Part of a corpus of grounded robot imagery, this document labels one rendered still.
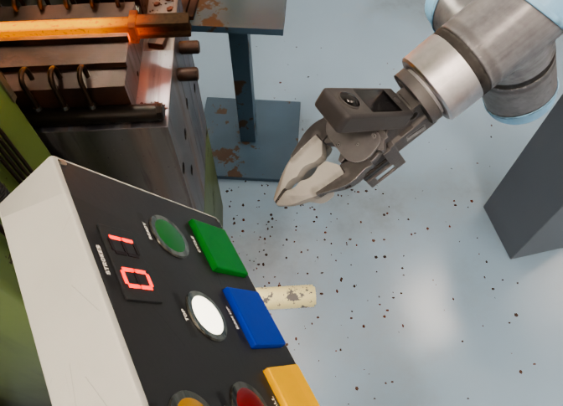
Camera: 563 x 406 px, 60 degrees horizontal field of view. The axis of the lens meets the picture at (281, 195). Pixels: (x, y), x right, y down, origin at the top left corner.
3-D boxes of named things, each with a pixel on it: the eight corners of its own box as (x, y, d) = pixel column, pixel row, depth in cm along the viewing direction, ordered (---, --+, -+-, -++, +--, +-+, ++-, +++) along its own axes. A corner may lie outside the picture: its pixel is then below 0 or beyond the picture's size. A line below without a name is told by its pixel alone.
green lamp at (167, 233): (188, 225, 56) (181, 207, 52) (186, 263, 54) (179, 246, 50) (161, 227, 56) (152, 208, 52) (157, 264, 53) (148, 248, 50)
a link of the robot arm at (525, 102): (525, 48, 70) (519, -8, 60) (575, 106, 64) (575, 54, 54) (465, 85, 73) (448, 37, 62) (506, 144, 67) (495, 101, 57)
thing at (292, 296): (312, 287, 102) (314, 278, 97) (315, 312, 99) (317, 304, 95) (100, 300, 100) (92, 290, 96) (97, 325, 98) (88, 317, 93)
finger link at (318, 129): (309, 180, 58) (367, 134, 57) (303, 176, 57) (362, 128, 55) (290, 152, 60) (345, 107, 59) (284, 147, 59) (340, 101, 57)
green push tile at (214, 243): (225, 229, 66) (192, 217, 59) (250, 274, 63) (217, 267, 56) (215, 236, 66) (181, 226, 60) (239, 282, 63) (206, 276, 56)
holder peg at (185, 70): (198, 74, 98) (197, 64, 96) (198, 83, 97) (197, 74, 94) (179, 74, 98) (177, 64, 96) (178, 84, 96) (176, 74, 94)
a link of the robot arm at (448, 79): (479, 72, 49) (420, 16, 53) (439, 104, 50) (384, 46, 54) (486, 108, 56) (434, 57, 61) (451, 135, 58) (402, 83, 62)
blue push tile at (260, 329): (258, 290, 61) (226, 285, 55) (287, 343, 58) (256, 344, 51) (247, 299, 62) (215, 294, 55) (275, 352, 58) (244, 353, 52)
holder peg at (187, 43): (200, 47, 102) (198, 37, 100) (199, 56, 101) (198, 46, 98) (181, 48, 102) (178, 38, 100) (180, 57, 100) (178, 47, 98)
